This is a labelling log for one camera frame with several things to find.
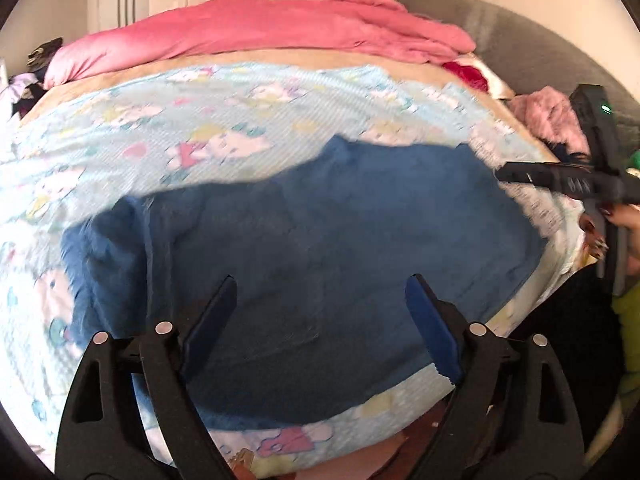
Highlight green sleeve right forearm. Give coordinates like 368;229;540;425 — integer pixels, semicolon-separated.
613;283;640;416

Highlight pile of dark clothes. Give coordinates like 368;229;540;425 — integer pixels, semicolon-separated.
27;37;63;72

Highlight grey headboard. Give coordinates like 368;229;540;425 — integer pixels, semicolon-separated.
397;0;639;157

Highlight pink duvet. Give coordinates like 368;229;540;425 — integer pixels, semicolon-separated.
44;0;476;89

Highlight right hand painted nails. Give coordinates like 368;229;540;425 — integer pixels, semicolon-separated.
579;204;640;276

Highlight pink fluffy cloth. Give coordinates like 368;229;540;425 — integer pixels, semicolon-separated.
508;86;590;155

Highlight blue denim pants lace trim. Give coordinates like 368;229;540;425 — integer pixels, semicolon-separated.
61;136;546;431

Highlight red cloth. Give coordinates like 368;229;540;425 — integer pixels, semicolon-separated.
440;62;489;93

